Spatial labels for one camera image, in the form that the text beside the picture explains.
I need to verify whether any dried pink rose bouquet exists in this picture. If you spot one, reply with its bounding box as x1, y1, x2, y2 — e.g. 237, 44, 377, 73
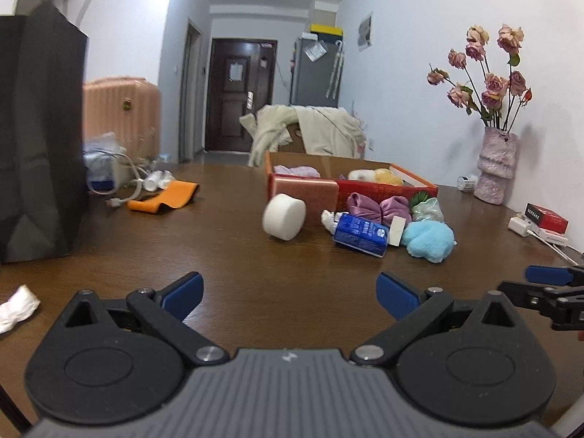
426, 24, 534, 131

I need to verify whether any white charger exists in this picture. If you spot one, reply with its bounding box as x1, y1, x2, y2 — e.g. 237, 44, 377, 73
508, 216, 535, 237

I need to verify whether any dark brown entrance door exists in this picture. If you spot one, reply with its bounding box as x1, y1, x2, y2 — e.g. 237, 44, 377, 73
205, 38, 278, 153

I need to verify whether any white foam cylinder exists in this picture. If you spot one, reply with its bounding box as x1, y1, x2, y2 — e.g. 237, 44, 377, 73
262, 192, 307, 242

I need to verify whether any white sponge block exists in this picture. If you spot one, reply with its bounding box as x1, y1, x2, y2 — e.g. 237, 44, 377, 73
387, 215, 408, 247

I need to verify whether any crumpled white tissue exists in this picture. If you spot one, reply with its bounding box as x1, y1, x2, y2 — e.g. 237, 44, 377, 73
0, 285, 41, 335

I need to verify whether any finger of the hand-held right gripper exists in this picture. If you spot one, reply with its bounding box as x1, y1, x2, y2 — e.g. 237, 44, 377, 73
525, 265, 584, 285
497, 280, 584, 332

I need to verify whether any interior side door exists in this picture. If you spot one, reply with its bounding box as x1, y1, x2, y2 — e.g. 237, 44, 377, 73
180, 18, 203, 163

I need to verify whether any white and yellow plush toy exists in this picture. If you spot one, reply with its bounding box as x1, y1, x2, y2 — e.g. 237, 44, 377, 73
347, 167, 405, 187

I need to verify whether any light blue fluffy plush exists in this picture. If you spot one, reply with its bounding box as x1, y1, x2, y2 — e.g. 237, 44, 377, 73
401, 220, 457, 264

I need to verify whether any clear bag on refrigerator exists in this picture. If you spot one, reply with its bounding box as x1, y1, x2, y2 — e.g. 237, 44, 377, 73
304, 39, 329, 61

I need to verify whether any pink hard-shell suitcase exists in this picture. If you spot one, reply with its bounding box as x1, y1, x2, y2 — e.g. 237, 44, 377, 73
82, 77, 163, 166

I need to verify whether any red and orange cardboard box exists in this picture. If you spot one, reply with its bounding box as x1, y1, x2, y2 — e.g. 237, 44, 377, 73
263, 150, 439, 227

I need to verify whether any pink speckled vase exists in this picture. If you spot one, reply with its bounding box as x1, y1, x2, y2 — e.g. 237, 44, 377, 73
473, 126, 519, 205

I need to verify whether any blue tissue packet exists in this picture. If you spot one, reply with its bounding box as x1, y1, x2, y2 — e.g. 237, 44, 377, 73
333, 212, 391, 259

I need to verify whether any white cloth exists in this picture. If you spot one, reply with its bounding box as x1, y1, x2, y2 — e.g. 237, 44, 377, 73
320, 209, 342, 235

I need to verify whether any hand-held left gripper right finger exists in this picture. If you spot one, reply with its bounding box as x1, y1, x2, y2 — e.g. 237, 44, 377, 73
349, 271, 534, 368

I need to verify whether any beige coat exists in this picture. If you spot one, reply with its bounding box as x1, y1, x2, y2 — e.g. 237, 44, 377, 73
239, 103, 368, 168

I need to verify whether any yellow box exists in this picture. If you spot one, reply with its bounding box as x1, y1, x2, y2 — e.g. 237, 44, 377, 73
309, 23, 344, 38

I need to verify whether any lilac fluffy cloth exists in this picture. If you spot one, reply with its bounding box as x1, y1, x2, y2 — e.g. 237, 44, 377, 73
273, 165, 321, 178

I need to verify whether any white charger cable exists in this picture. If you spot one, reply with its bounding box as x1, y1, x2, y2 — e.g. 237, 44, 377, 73
529, 230, 584, 266

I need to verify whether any pink and purple satin bow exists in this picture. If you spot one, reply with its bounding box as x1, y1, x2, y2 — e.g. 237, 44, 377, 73
345, 192, 410, 228

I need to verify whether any black paper shopping bag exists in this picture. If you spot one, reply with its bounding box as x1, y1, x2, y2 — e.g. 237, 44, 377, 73
0, 0, 102, 264

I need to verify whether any wooden chair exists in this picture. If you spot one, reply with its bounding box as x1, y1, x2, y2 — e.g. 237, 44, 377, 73
276, 120, 308, 154

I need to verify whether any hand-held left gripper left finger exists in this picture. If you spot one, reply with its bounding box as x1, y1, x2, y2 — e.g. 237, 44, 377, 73
48, 271, 230, 368

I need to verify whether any small white bottle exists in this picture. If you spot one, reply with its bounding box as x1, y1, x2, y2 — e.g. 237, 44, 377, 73
142, 169, 174, 191

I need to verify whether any flat white box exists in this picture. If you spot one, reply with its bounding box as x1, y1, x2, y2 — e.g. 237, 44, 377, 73
531, 227, 570, 245

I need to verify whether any red and black box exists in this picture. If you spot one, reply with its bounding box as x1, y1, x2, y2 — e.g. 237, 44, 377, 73
524, 201, 570, 235

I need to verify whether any grey refrigerator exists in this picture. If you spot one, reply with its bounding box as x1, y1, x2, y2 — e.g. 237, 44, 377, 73
289, 32, 346, 108

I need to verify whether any orange strap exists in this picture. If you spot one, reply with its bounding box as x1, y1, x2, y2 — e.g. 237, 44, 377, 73
126, 180, 200, 214

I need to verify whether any white folded umbrella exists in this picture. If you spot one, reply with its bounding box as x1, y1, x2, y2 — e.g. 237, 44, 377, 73
326, 39, 346, 99

